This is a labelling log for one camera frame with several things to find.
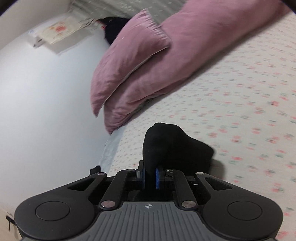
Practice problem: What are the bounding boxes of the black pants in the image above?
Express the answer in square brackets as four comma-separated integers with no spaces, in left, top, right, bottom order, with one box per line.
[89,122,225,204]

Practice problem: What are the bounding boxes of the light blue blanket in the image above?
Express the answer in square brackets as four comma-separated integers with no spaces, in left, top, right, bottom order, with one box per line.
[99,128,125,173]

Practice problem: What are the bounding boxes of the cherry print bed sheet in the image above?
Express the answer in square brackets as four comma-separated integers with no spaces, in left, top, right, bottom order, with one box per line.
[108,13,295,240]

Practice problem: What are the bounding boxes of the pink pillow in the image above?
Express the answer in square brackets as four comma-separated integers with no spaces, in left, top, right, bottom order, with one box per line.
[90,9,171,116]

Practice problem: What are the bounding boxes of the black bag by curtain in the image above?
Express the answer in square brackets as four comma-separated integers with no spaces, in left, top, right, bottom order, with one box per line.
[97,17,130,45]

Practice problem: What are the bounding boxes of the pink duvet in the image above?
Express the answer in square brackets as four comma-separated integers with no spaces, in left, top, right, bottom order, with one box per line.
[104,0,288,133]

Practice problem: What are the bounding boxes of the grey patterned curtain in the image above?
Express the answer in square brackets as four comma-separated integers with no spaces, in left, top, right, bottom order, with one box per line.
[71,0,185,24]

